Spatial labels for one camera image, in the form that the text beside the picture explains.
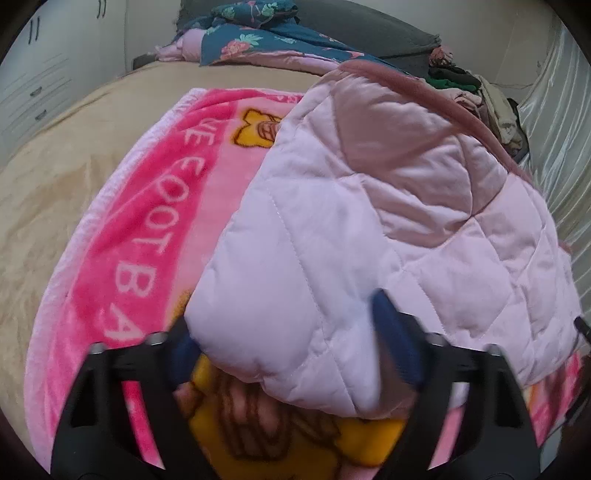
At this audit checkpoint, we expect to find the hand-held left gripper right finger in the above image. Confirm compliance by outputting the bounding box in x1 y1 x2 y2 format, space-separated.
372 288 542 480

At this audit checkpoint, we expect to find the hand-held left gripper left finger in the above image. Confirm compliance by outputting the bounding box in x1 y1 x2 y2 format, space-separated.
50 318 218 480

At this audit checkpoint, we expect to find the light pink quilted jacket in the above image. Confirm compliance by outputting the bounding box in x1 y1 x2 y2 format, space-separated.
185 60 585 418

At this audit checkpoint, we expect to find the pile of clothes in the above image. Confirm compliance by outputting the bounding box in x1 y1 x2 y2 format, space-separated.
425 46 532 160

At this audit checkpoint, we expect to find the pink printed fleece blanket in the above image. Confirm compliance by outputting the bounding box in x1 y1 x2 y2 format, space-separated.
23 88 585 480

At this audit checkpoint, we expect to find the white satin curtain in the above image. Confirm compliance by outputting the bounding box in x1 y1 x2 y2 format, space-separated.
517 18 591 296

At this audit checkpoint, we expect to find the grey headboard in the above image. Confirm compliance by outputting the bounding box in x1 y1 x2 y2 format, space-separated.
178 0 441 79

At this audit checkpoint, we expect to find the teal floral quilt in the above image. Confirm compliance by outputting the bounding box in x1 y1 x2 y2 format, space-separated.
154 0 416 77

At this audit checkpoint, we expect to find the white wardrobe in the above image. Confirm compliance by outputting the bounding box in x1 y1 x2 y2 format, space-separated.
0 0 183 160

